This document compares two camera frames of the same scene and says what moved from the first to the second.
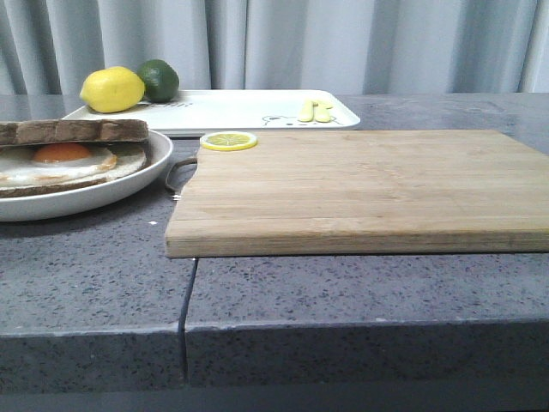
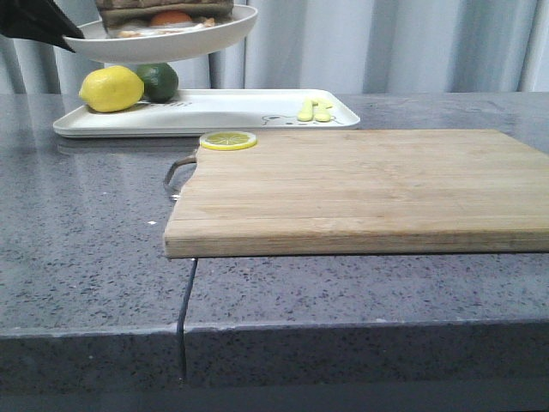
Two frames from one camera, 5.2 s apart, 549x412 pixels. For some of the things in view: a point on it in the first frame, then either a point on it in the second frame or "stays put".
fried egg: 53,163 → 163,21
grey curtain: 50,47 stays put
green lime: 161,81 stays put
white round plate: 43,205 → 99,42
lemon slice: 228,141 stays put
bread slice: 83,130 → 135,3
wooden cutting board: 365,192 stays put
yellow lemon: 112,89 stays put
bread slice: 129,158 → 137,13
